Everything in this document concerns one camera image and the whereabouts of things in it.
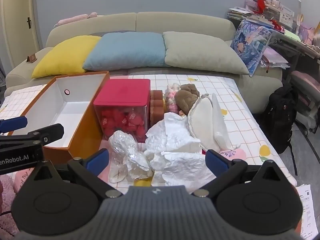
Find yellow pillow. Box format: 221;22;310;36
31;35;102;79

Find pink bag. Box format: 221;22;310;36
297;22;317;43

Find long pink plush toy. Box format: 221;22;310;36
54;12;98;27

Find cream door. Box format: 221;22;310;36
0;0;40;63

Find black backpack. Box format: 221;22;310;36
262;82;299;154

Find stack of books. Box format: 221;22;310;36
227;6;275;27

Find brown plush toy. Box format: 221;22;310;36
174;84;200;115

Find brown waffle plush cushion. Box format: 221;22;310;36
150;89;165;130

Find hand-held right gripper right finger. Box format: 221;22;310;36
192;149;287;197

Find checkered fruit print tablecloth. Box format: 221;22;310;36
0;74;297;193

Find grey study desk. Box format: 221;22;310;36
269;27;320;60

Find cream cloth bag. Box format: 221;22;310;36
187;93;234;152

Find grey-green pillow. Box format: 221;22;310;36
162;31;249;75

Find pink desk chair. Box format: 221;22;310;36
291;70;320;135

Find beige fabric sofa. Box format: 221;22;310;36
5;11;283;113

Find white desk calendar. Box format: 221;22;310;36
279;11;294;28

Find pink white knitted toy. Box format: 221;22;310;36
164;84;182;114

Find pink printed plush item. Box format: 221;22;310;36
14;167;34;193
219;148;247;160

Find clear plastic wrap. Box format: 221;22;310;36
108;130;153;183

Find light blue pillow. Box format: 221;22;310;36
82;32;170;71

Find blue cartoon print pillow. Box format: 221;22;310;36
230;20;273;77

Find orange cardboard box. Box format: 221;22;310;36
11;71;110;158

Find printed white paper sheets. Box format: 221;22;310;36
296;184;316;239

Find clear box with red lid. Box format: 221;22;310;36
93;79;151;143

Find pink plastic folders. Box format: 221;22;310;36
260;46;290;69

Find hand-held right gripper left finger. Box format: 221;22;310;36
32;149;123;198

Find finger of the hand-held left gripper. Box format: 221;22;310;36
0;124;64;147
0;116;28;133

